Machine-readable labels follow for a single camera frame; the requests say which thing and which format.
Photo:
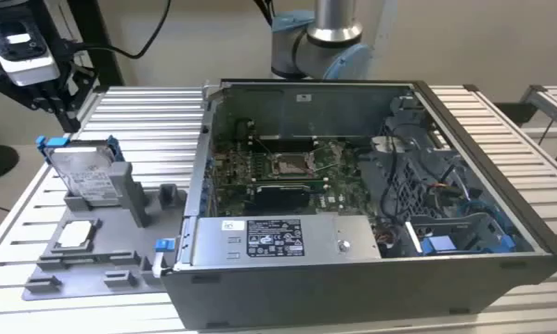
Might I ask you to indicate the small blue plastic carrier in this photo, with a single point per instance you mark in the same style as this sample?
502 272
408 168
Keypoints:
439 247

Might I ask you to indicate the black upright pole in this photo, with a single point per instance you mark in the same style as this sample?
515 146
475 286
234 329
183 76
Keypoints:
102 35

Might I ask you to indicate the CPU socket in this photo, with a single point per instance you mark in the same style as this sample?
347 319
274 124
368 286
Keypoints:
290 165

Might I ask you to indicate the black open PC case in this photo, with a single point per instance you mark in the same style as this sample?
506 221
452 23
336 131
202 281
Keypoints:
307 295

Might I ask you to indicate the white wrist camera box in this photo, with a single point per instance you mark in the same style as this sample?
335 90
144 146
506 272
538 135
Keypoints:
28 69

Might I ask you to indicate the hard disk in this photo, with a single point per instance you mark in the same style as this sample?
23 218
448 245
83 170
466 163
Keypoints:
82 174

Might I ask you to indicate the silver CPU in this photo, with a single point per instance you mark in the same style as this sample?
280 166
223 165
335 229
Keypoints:
76 234

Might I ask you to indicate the green motherboard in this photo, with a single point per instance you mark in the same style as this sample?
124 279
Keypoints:
339 184

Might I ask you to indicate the silver power supply with label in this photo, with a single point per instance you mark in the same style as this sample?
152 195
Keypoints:
320 240

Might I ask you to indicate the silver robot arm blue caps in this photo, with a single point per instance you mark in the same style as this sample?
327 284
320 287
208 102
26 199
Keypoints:
335 21

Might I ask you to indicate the black graphics card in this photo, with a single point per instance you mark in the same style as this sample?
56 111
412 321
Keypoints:
279 200

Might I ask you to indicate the blue case latch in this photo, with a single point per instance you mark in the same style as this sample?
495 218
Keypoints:
163 244

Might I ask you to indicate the grey parts rack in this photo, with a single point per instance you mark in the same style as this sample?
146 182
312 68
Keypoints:
120 240

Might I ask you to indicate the white sticker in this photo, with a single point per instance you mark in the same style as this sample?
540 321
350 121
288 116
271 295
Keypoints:
303 97

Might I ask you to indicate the grey metal drive cage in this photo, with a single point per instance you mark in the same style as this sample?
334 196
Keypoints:
474 222

